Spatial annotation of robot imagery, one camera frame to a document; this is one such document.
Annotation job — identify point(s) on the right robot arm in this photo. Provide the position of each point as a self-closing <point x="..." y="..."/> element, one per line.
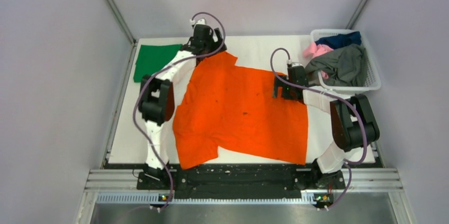
<point x="351" y="120"/>

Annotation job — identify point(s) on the grey t-shirt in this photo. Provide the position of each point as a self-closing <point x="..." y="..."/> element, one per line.
<point x="345" y="67"/>

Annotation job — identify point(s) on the pink t-shirt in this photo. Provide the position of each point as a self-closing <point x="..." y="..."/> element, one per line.
<point x="315" y="50"/>

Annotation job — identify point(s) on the white plastic laundry basket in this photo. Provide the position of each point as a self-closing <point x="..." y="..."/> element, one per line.
<point x="372" y="82"/>

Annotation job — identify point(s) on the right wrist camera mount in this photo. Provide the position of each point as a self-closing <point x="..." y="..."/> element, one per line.
<point x="293" y="64"/>

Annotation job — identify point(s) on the folded green t-shirt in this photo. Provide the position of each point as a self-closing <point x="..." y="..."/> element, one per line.
<point x="152" y="59"/>

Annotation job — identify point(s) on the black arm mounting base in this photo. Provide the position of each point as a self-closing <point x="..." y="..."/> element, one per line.
<point x="243" y="181"/>

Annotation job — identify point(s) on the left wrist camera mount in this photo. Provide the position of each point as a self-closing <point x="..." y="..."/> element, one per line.
<point x="201" y="21"/>

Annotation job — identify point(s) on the orange t-shirt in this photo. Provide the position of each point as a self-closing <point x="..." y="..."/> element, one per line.
<point x="232" y="107"/>

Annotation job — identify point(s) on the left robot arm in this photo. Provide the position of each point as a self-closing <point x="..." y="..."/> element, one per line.
<point x="156" y="99"/>

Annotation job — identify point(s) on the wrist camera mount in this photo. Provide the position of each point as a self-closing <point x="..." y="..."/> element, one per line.
<point x="293" y="64"/>
<point x="201" y="21"/>

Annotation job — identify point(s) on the navy blue t-shirt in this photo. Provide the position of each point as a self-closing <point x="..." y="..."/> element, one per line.
<point x="341" y="40"/>

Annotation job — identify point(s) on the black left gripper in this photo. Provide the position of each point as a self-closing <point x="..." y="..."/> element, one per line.
<point x="216" y="44"/>

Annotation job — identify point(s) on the left corner metal strut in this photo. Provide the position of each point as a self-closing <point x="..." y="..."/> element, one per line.
<point x="114" y="9"/>

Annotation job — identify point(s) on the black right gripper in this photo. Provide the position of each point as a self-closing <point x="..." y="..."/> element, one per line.
<point x="279" y="83"/>

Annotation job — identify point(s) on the aluminium frame rail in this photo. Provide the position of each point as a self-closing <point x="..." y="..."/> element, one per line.
<point x="120" y="185"/>

